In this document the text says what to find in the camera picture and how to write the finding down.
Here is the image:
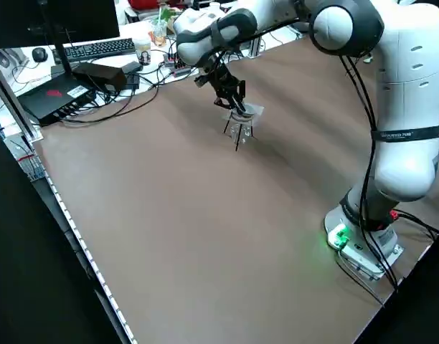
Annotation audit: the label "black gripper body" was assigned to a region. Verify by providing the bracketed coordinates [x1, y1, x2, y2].
[204, 59, 242, 101]

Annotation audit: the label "black table cable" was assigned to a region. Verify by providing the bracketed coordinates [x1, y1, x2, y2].
[61, 77, 160, 125]

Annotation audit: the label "black box red logo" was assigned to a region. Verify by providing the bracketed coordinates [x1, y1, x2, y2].
[17, 73, 98, 127]

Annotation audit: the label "aluminium frame post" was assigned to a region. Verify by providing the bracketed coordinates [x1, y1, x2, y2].
[0, 53, 43, 143]

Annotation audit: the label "black power adapter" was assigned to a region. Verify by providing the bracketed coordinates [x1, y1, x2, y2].
[72, 62, 128, 92]

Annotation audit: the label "black keyboard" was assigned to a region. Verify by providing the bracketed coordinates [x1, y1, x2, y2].
[62, 37, 136, 61]

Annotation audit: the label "clear plastic drink cup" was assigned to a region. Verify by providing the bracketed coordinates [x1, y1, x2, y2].
[149, 9, 169, 47]

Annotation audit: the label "aluminium camera post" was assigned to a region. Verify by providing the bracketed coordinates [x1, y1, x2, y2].
[246, 35, 267, 58]

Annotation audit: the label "white crucible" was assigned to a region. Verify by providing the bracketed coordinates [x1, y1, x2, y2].
[229, 108, 257, 121]

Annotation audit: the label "clear tripod stand black legs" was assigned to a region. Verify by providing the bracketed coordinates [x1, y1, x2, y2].
[222, 102, 265, 152]

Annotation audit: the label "black computer monitor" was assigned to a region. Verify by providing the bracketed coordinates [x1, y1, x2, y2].
[0, 0, 121, 78]

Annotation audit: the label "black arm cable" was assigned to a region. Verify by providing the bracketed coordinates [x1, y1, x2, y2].
[339, 53, 402, 292]

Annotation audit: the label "paper cup with picture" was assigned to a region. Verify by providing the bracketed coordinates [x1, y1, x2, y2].
[133, 38, 152, 66]

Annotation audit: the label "grey usb hub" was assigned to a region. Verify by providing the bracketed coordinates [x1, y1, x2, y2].
[163, 52, 190, 77]

